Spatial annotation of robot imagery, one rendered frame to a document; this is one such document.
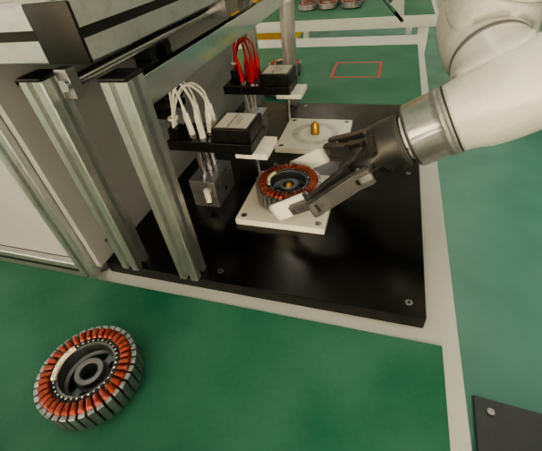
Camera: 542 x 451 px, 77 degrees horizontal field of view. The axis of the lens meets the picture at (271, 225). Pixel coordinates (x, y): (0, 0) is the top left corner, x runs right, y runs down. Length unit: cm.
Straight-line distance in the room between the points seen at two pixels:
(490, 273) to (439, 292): 114
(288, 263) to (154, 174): 23
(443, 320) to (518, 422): 85
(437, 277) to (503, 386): 87
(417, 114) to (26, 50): 42
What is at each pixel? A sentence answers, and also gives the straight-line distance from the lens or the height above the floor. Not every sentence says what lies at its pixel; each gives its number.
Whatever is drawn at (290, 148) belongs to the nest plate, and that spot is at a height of 78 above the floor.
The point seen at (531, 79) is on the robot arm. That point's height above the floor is 100.
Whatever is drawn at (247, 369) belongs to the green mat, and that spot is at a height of 75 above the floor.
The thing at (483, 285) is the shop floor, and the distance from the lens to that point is 161.
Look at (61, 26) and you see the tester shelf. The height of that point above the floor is 110.
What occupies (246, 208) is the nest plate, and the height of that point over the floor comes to 78.
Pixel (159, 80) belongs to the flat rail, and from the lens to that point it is 42.
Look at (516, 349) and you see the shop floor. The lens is 147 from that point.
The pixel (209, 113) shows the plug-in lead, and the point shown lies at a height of 93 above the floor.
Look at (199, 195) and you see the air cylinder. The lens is 63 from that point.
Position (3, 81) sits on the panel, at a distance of 49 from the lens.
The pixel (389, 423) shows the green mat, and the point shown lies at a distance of 42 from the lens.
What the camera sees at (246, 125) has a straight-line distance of 54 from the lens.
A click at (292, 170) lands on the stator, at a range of 62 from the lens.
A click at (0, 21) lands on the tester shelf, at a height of 110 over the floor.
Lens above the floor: 114
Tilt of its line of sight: 41 degrees down
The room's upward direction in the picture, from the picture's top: 7 degrees counter-clockwise
